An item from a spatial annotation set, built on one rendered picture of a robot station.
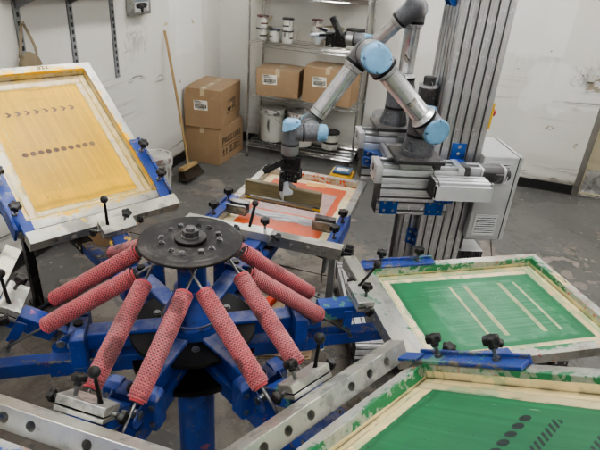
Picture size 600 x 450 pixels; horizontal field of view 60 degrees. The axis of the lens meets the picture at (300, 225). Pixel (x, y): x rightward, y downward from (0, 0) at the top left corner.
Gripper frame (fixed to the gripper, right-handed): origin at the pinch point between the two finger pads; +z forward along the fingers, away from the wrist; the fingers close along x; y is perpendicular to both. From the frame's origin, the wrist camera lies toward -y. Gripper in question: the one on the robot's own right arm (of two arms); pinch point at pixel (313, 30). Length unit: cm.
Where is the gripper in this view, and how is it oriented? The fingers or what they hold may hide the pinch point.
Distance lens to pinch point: 320.1
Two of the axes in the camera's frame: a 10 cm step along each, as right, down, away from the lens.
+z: -9.2, -2.3, 3.1
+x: 3.8, -5.2, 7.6
